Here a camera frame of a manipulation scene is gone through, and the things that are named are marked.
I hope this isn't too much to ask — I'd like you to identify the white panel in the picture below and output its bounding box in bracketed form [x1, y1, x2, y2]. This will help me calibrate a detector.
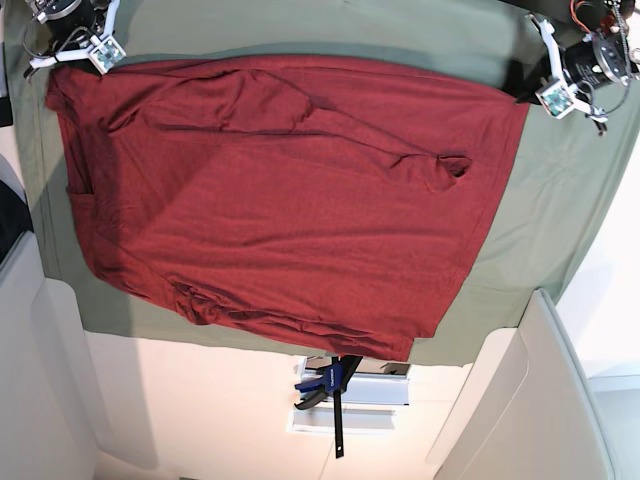
[426, 289, 633, 479]
[1, 232, 109, 479]

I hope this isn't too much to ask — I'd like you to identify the aluminium profile under table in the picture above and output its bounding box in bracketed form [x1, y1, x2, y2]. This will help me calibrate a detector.
[287, 359, 411, 435]

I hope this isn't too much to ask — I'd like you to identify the right gripper body with camera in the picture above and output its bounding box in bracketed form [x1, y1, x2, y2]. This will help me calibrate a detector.
[22, 0, 125, 75]

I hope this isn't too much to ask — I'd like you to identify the left gripper body with camera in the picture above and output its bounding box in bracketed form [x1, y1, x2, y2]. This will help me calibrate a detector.
[524, 13, 639, 136]

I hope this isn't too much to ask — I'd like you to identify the white panel right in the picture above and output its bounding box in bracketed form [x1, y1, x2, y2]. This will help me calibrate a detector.
[426, 289, 633, 479]

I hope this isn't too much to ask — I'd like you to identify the blue black bar clamp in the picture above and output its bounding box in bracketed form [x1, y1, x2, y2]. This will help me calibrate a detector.
[294, 355, 363, 459]

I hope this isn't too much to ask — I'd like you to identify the red long-sleeve T-shirt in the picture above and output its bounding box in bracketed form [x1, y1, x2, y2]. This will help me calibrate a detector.
[45, 55, 528, 361]

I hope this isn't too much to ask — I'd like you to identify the white panel left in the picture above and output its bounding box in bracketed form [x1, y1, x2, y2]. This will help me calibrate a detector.
[1, 232, 109, 479]

